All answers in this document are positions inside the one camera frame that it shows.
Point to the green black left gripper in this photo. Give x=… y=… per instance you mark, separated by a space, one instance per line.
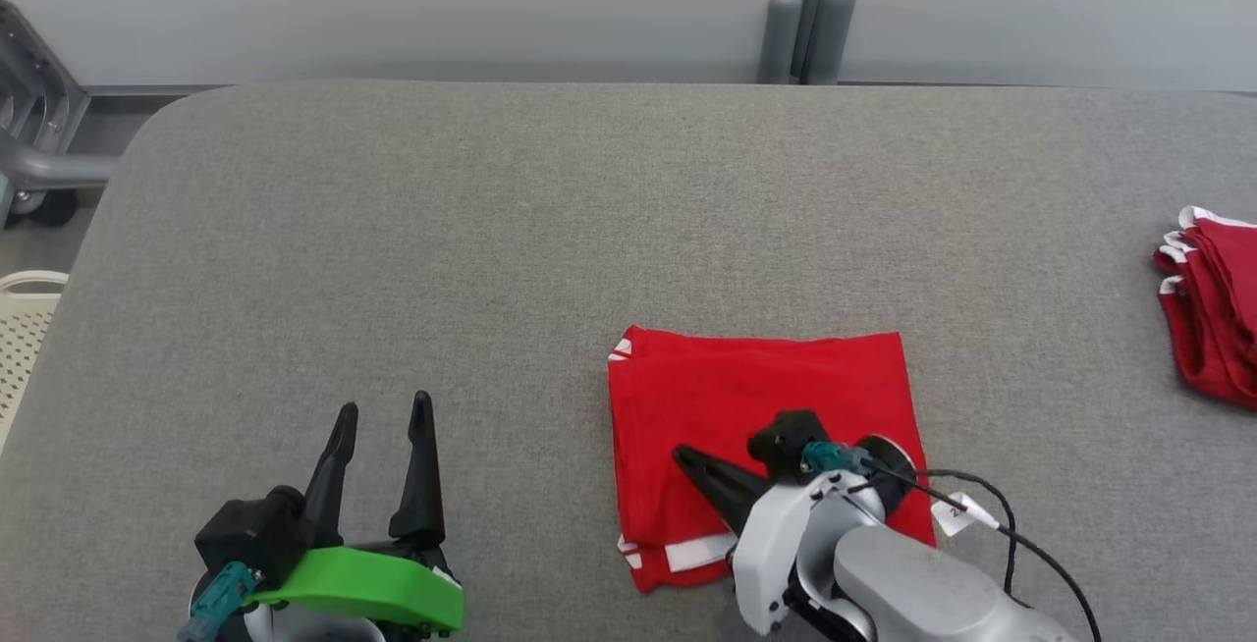
x=373 y=583

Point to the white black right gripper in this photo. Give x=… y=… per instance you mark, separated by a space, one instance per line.
x=766 y=544

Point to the red jersey with lettering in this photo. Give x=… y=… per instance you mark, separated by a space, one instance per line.
x=707 y=406

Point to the red shorts white stripe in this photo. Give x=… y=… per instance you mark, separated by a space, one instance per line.
x=1218 y=328

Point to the cream perforated laundry basket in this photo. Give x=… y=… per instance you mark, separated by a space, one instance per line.
x=25 y=347

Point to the grey metal stand with caster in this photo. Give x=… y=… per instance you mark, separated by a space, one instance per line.
x=59 y=169

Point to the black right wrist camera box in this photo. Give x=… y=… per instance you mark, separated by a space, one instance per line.
x=786 y=436

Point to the grey metal double post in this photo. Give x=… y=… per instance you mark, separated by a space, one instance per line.
x=786 y=33

